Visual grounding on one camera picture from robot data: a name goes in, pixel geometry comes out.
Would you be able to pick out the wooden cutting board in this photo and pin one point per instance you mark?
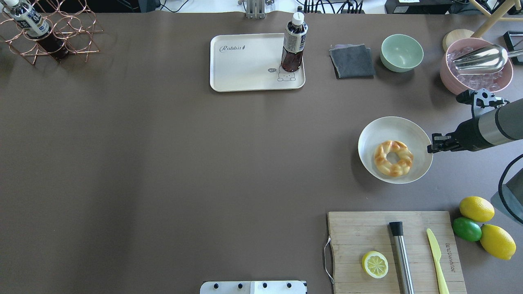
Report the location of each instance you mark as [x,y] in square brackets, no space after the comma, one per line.
[355,233]

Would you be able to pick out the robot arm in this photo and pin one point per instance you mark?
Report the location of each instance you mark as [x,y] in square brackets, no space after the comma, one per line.
[493,128]

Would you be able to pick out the pink ice bowl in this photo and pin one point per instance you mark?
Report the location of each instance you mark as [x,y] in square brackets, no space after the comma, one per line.
[457,83]

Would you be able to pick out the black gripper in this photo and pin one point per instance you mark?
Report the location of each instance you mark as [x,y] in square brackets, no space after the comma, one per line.
[469,136]

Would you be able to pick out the green lime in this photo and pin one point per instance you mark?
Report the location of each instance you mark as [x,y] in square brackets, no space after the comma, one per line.
[466,229]

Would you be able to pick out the wooden stand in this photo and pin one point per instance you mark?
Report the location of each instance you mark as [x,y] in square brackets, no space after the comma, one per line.
[497,16]

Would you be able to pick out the green ceramic bowl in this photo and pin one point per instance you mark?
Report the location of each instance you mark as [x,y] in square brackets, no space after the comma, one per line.
[401,53]

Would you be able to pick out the dark tea bottle on tray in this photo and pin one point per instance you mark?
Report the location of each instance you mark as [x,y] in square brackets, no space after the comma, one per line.
[294,42]

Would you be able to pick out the tea bottle in rack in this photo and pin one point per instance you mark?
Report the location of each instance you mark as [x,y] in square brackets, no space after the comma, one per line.
[36,27]

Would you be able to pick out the yellow plastic knife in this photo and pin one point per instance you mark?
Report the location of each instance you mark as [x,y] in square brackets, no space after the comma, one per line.
[436,253]

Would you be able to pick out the copper wire bottle rack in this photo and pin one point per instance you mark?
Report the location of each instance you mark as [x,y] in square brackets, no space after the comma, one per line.
[73,26]

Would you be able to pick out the glazed braided donut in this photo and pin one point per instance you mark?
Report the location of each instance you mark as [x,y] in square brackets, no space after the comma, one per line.
[393,158]

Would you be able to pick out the half lemon slice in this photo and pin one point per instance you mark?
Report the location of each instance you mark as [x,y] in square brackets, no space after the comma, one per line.
[375,264]

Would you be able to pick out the yellow lemon upper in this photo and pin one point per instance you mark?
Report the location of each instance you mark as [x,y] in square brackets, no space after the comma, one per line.
[476,208]

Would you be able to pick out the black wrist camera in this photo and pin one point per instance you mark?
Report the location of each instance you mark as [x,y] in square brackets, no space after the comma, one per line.
[481,101]

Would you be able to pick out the yellow lemon near edge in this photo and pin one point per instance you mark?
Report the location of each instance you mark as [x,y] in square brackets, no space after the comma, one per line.
[497,242]

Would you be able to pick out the steel muddler black tip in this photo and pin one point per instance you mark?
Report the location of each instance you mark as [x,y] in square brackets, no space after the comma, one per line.
[402,262]

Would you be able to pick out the grey folded cloth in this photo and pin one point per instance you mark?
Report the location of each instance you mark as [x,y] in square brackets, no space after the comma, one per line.
[352,61]

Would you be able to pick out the metal ice scoop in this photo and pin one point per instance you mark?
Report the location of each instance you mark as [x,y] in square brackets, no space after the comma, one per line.
[487,60]

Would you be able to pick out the cream rabbit tray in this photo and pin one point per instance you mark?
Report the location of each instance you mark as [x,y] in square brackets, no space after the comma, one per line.
[250,62]

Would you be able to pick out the round wooden coaster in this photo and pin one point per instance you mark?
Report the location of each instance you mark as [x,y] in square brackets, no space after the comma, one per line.
[459,38]

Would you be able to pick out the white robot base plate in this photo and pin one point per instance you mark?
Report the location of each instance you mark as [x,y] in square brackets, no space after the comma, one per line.
[254,287]

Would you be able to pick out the white plate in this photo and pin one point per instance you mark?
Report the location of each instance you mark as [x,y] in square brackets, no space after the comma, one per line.
[395,129]

